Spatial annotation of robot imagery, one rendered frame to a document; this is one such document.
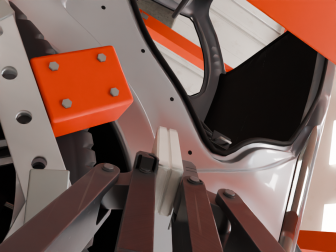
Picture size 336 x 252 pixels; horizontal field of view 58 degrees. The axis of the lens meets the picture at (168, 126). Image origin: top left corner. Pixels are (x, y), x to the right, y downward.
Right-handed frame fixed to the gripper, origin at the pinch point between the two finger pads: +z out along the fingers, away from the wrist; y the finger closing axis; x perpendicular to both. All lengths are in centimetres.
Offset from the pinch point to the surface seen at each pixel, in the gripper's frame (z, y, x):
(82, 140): 17.5, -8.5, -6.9
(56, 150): 8.4, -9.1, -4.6
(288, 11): 27.5, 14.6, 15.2
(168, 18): 729, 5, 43
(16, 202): 11.6, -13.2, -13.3
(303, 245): 137, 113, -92
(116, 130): 49, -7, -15
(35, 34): 22.8, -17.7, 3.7
